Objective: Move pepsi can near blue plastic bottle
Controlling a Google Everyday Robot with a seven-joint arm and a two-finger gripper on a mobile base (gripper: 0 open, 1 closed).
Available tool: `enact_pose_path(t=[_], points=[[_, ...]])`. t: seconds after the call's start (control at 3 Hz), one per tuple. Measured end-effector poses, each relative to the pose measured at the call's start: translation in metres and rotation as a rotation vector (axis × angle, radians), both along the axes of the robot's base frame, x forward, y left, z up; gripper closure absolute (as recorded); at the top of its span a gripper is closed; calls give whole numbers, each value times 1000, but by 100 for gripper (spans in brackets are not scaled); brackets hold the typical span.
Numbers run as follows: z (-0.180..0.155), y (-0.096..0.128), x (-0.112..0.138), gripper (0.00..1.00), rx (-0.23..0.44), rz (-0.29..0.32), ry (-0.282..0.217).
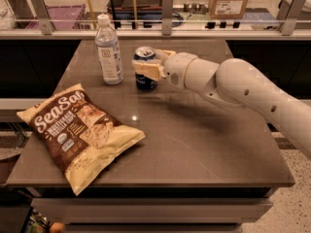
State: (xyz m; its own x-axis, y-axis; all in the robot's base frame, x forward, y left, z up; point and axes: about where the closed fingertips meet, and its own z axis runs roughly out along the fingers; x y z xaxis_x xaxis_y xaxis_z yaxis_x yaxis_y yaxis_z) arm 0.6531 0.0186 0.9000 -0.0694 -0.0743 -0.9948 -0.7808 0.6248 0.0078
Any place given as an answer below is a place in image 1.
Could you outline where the right metal railing post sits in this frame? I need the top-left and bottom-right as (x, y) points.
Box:
(277, 0), (306, 36)

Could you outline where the metal railing post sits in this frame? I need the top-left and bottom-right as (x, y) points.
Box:
(30, 0), (54, 35)
(162, 0), (173, 36)
(277, 0), (306, 36)

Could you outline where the left metal railing post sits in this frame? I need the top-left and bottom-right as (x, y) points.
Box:
(30, 0), (54, 35)

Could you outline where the purple plastic crate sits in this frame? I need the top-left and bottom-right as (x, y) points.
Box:
(25, 3), (87, 30)

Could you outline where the centre metal railing post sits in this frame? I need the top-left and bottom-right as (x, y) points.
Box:
(162, 0), (173, 36)

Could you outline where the blue pepsi can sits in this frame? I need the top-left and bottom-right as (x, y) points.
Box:
(133, 46), (157, 91)

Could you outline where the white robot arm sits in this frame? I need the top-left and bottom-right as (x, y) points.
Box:
(132, 50), (311, 158)

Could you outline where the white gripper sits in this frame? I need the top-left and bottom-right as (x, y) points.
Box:
(132, 50), (197, 89)

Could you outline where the sea salt tortilla chips bag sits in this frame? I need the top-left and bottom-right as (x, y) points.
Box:
(17, 83), (145, 195)

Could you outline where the cardboard box with label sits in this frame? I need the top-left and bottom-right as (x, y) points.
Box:
(208, 0), (249, 18)

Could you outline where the clear plastic water bottle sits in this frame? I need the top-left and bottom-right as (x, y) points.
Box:
(95, 14), (123, 85)

